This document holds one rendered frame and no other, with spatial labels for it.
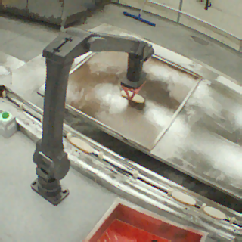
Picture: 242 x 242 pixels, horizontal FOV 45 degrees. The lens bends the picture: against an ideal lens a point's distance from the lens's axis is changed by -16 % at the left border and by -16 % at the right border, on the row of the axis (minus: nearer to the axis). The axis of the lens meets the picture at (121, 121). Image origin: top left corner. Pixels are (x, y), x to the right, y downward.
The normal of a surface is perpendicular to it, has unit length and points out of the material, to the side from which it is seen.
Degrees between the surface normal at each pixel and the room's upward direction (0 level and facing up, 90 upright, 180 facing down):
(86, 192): 0
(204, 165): 10
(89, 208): 0
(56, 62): 86
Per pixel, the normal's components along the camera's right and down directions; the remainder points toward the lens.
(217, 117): 0.04, -0.67
